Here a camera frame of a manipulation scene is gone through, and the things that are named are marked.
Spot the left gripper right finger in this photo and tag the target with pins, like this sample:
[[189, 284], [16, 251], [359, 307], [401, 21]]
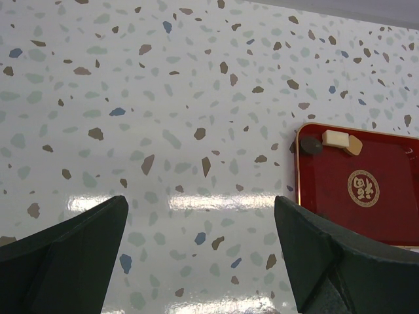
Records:
[[332, 269]]

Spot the dark round chocolate top left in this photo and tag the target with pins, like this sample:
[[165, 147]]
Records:
[[310, 146]]

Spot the tan round chocolate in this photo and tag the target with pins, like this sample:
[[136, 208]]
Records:
[[355, 146]]

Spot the red rectangular tray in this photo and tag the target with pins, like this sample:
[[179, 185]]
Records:
[[374, 194]]

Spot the white square chocolate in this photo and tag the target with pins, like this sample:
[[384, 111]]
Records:
[[335, 139]]

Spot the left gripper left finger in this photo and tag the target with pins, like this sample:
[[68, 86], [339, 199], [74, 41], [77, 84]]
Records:
[[65, 268]]

